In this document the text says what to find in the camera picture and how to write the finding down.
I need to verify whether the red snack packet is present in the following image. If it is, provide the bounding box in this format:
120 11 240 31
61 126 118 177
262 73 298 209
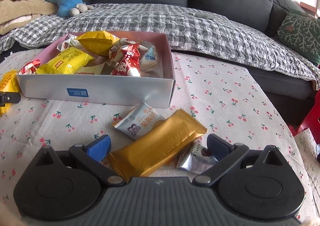
18 59 41 75
109 43 141 77

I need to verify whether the small white biscuit packet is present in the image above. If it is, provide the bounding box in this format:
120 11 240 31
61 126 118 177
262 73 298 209
56 34 82 52

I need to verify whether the pale green snack packet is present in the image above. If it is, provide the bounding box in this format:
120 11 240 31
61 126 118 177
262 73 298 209
74 62 118 75

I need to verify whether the yellow snack packet far left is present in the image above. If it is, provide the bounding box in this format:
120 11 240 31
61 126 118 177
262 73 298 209
0 70 21 115

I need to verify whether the silver truffle packet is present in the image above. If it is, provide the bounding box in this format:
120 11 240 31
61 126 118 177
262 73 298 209
176 142 218 175

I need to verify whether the gold foil snack bar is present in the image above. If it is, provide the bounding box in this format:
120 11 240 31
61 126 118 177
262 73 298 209
108 109 207 182

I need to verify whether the cherry print tablecloth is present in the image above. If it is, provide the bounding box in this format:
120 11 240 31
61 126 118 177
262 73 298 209
1 53 319 221

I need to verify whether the small white cookie packet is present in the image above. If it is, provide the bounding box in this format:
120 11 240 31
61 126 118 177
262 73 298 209
114 102 165 140

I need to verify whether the yellow snack packet middle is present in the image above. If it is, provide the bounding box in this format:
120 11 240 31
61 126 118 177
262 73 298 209
36 47 94 75

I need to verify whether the red plastic chair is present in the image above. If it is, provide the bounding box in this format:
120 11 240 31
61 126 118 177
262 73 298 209
289 91 319 143

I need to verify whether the pink cardboard box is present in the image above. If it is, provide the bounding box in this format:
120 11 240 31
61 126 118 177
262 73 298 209
17 31 176 108

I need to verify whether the white red-print snack packet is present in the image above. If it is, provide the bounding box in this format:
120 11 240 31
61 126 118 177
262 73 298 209
109 38 136 53

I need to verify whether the large yellow snack packet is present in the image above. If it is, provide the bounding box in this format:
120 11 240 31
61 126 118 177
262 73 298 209
76 31 120 57

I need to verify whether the blue white wrapped snack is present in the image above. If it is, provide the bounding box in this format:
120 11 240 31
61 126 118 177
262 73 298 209
139 41 158 71

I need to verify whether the blue plush toy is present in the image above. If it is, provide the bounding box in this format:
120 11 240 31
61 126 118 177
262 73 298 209
45 0 94 17

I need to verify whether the grey checked sofa blanket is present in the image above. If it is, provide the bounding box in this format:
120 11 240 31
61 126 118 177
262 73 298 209
1 4 319 89

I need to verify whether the white packet on sofa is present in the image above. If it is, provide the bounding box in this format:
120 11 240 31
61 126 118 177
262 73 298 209
189 12 216 20

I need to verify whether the green patterned cushion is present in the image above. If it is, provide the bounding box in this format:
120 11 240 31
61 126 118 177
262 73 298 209
277 8 319 67

